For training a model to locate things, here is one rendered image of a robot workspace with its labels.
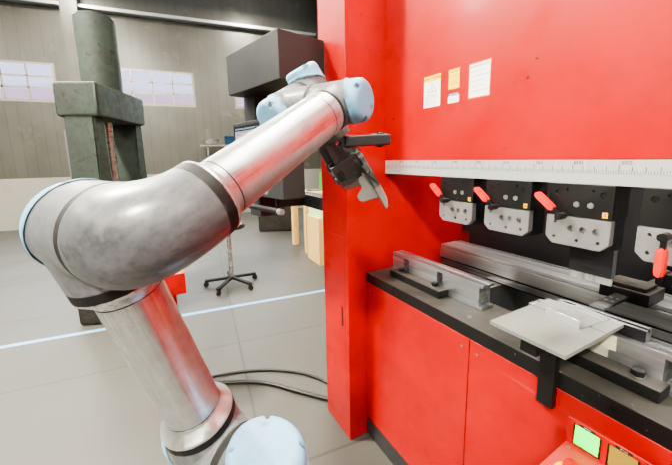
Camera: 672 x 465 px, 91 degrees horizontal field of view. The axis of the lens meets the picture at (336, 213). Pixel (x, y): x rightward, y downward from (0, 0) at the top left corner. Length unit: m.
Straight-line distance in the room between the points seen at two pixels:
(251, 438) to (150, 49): 9.22
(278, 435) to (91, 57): 3.39
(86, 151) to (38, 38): 6.73
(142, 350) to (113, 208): 0.23
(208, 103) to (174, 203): 8.92
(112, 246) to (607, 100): 1.02
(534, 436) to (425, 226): 0.99
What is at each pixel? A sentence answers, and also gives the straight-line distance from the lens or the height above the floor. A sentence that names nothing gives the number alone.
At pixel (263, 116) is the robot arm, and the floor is 1.50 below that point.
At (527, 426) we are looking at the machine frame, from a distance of 1.23.
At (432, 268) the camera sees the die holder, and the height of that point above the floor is 0.96.
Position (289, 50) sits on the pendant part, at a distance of 1.58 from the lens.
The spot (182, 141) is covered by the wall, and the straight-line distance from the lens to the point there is 9.17.
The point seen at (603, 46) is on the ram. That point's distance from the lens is 1.08.
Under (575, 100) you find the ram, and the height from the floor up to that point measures 1.55.
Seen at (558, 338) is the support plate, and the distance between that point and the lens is 0.96.
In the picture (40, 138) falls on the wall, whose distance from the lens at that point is 9.68.
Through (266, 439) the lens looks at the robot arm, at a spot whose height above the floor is 1.00.
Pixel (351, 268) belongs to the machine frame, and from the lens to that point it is 1.57.
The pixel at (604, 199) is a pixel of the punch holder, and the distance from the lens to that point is 1.04.
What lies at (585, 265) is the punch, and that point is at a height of 1.12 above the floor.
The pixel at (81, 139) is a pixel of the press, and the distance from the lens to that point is 3.36.
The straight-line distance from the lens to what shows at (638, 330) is 1.12.
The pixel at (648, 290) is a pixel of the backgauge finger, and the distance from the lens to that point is 1.32.
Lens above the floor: 1.42
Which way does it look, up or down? 10 degrees down
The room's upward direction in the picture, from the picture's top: 1 degrees counter-clockwise
